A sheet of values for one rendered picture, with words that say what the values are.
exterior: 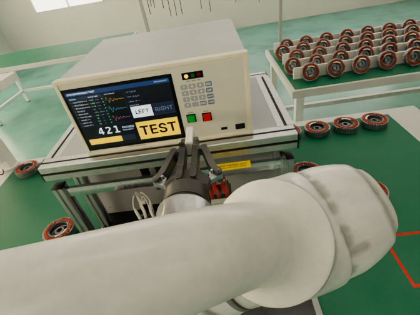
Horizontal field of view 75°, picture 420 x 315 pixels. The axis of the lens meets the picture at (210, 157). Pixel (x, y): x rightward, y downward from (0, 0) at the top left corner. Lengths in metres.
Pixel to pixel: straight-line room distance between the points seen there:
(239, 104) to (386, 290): 0.60
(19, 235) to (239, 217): 1.18
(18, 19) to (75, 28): 1.22
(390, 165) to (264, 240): 1.10
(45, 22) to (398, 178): 7.49
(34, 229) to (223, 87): 0.94
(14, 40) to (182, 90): 7.75
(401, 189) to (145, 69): 0.93
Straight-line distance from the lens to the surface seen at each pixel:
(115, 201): 1.07
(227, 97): 0.66
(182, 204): 0.39
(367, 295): 0.87
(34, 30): 8.01
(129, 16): 7.15
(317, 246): 0.22
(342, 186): 0.25
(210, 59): 0.62
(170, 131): 0.70
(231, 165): 0.69
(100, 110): 0.71
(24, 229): 1.31
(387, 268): 0.93
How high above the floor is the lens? 1.50
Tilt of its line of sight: 36 degrees down
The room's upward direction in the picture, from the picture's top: 11 degrees counter-clockwise
